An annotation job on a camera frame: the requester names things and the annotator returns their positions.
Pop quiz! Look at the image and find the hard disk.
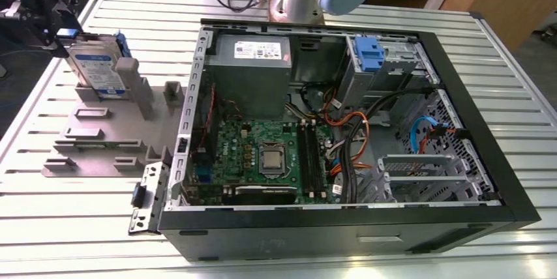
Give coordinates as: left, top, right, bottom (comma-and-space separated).
54, 27, 130, 101

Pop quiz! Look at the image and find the blue SATA wire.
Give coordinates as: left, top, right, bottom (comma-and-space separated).
409, 114, 436, 156

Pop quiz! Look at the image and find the power wire black connector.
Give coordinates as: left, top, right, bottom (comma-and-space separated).
424, 122, 462, 141

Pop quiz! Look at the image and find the silver disk bay cage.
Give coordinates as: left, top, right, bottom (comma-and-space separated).
375, 153, 483, 203

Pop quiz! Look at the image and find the grey parts rack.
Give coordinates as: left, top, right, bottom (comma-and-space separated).
39, 57, 188, 179

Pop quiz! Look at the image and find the green RAM stick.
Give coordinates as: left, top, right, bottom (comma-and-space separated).
72, 141, 118, 149

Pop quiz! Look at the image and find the grey power supply unit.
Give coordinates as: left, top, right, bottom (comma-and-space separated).
202, 34, 293, 122

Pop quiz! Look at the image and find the green motherboard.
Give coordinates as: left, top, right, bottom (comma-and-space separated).
184, 119, 344, 205

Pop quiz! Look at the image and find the silver CPU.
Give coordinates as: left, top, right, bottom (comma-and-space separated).
259, 148, 291, 171

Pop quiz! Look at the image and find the CPU socket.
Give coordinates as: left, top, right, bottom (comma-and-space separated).
256, 141, 293, 181

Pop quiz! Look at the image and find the blue plastic drive latch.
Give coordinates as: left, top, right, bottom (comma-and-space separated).
353, 37, 385, 73

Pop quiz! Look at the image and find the black graphics card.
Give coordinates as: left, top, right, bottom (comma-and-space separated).
220, 184, 299, 207

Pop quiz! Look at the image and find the black RAM slot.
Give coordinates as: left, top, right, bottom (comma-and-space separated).
296, 119, 317, 200

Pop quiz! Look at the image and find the grey optical drive bay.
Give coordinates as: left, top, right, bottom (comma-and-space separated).
337, 34, 438, 110

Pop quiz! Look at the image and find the black PC case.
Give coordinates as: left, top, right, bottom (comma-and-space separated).
156, 17, 540, 262

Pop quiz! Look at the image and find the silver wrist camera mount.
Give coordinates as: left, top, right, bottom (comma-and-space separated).
0, 0, 23, 20

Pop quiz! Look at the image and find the red black twisted fan wire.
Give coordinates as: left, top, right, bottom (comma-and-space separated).
201, 82, 217, 154

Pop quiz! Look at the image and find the silver slot bracket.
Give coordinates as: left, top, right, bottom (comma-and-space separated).
128, 160, 170, 236

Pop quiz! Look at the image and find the coloured PSU wire bundle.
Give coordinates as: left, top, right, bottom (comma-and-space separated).
284, 85, 375, 182

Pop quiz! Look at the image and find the black cable bundle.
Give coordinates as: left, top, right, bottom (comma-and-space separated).
336, 86, 435, 204

